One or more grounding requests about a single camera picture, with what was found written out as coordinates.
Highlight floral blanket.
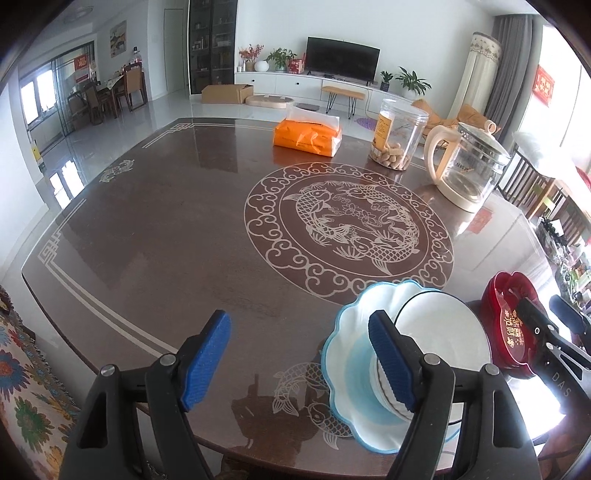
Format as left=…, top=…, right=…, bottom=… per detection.
left=0, top=286, right=83, bottom=480

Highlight dining table with chairs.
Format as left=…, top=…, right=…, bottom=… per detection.
left=67, top=62, right=148, bottom=126

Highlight covered standing air conditioner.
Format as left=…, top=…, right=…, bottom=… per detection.
left=450, top=31, right=504, bottom=122

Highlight white ribbed bowl dark rim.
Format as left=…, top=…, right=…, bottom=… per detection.
left=369, top=288, right=493, bottom=414

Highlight tray of small bottles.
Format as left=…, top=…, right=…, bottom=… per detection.
left=538, top=217, right=591, bottom=315

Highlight cardboard box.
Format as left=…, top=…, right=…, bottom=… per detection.
left=201, top=84, right=254, bottom=105

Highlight red flower plant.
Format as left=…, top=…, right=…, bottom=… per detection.
left=239, top=45, right=265, bottom=71

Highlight green potted plant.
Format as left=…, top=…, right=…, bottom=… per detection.
left=267, top=47, right=296, bottom=72

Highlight orange tissue pack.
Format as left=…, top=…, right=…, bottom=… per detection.
left=272, top=102, right=343, bottom=158

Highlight black television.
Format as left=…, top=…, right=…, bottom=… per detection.
left=305, top=37, right=382, bottom=83

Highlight white pillow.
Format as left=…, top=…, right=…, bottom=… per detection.
left=512, top=131, right=542, bottom=154

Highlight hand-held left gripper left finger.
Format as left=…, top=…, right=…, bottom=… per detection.
left=58, top=309, right=232, bottom=480

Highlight beige oval floor pad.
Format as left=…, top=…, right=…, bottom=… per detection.
left=245, top=93, right=294, bottom=110

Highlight leafy potted plant white pot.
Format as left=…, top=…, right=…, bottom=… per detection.
left=397, top=67, right=433, bottom=97

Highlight black glass display cabinet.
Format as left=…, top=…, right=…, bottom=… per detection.
left=187, top=0, right=238, bottom=95

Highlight clear plastic snack jar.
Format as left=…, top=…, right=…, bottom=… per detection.
left=369, top=98, right=430, bottom=171

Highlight white television cabinet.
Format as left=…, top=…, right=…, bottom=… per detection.
left=235, top=71, right=416, bottom=101

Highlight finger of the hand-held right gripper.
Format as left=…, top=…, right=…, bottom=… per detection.
left=517, top=296, right=591, bottom=415
left=549, top=294, right=591, bottom=342

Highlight wooden bench black legs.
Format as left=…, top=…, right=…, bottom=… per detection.
left=322, top=85, right=366, bottom=114

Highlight glass kettle cream handle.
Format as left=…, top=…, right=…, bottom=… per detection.
left=424, top=119, right=512, bottom=214

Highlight dark wooden slatted bench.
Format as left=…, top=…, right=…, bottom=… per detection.
left=496, top=138, right=591, bottom=243

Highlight wall painting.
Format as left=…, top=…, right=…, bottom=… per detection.
left=110, top=21, right=128, bottom=57

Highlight red wall hanging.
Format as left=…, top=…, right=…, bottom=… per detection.
left=532, top=65, right=555, bottom=100

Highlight orange lounge chair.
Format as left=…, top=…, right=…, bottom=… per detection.
left=411, top=99, right=491, bottom=139

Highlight grey curtain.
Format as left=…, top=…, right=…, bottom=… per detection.
left=482, top=14, right=537, bottom=123

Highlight large scalloped white blue bowl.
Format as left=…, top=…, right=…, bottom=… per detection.
left=322, top=279, right=462, bottom=453

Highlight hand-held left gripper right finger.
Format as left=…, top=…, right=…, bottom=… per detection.
left=368, top=310, right=541, bottom=480

